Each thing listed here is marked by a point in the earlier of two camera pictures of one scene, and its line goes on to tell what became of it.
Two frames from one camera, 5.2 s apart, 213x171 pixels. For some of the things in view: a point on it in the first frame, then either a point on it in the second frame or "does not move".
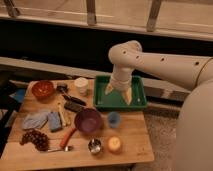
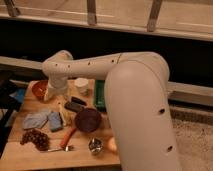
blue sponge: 55,122 does not move
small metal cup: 94,145 does not move
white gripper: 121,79 → 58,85
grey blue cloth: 35,120 does not move
